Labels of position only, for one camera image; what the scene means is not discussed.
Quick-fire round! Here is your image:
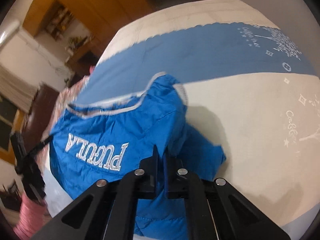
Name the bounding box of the blue puffer jacket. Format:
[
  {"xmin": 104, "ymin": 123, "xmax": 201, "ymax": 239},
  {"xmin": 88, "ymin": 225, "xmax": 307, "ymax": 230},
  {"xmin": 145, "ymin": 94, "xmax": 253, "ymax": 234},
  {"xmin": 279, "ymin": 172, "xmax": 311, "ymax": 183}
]
[{"xmin": 48, "ymin": 71, "xmax": 227, "ymax": 240}]

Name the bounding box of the pink clothing on floor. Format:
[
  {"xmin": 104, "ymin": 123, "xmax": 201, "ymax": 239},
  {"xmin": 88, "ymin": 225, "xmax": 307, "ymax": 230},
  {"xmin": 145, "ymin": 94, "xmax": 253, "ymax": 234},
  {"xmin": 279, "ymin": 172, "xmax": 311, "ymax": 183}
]
[{"xmin": 13, "ymin": 193, "xmax": 47, "ymax": 239}]

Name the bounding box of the pink floral satin quilt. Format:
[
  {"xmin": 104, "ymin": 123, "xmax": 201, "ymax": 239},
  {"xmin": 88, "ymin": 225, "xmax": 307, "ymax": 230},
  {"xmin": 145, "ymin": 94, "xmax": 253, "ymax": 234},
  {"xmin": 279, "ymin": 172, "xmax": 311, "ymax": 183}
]
[{"xmin": 42, "ymin": 65, "xmax": 97, "ymax": 160}]

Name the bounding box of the dark wooden headboard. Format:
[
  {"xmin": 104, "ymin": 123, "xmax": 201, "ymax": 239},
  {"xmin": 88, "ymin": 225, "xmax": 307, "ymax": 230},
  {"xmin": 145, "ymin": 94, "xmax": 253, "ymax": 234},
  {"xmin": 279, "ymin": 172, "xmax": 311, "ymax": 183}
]
[{"xmin": 22, "ymin": 83, "xmax": 59, "ymax": 152}]

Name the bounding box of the grey roman blind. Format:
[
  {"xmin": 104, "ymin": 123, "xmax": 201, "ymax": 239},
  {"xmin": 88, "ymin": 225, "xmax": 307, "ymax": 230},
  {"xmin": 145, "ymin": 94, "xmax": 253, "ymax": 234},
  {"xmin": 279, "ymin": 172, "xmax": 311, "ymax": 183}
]
[{"xmin": 0, "ymin": 66, "xmax": 37, "ymax": 113}]

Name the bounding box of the wooden desk with clutter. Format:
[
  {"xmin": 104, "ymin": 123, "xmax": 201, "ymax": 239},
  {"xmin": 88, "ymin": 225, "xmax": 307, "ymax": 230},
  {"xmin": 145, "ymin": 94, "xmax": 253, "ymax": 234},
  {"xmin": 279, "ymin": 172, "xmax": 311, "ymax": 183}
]
[{"xmin": 66, "ymin": 37, "xmax": 101, "ymax": 76}]

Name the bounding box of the blue and white bed sheet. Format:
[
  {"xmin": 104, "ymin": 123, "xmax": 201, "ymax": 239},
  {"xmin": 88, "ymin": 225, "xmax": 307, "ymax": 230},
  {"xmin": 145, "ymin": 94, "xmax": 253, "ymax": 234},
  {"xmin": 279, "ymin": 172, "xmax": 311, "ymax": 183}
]
[{"xmin": 44, "ymin": 0, "xmax": 320, "ymax": 240}]

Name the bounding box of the white air conditioner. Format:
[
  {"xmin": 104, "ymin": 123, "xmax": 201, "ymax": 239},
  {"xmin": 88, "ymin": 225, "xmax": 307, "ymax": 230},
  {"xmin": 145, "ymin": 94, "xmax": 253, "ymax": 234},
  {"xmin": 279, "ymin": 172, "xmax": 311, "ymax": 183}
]
[{"xmin": 0, "ymin": 18, "xmax": 21, "ymax": 49}]

